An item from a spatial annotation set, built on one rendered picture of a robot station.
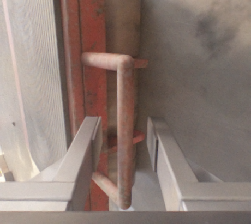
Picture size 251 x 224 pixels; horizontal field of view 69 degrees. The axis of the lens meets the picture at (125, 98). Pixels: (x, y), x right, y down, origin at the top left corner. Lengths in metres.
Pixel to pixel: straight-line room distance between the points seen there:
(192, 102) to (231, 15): 0.09
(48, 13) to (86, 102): 0.09
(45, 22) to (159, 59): 0.14
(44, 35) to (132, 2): 0.10
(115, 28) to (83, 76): 0.07
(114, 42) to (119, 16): 0.03
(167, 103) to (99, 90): 0.10
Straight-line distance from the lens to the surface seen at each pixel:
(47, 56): 0.20
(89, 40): 0.17
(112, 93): 0.22
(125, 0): 0.23
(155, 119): 0.15
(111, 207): 0.51
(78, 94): 0.17
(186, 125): 0.24
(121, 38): 0.22
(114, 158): 0.26
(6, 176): 3.30
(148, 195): 0.35
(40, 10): 0.21
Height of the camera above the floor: 0.20
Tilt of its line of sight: 39 degrees down
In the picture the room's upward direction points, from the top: 103 degrees counter-clockwise
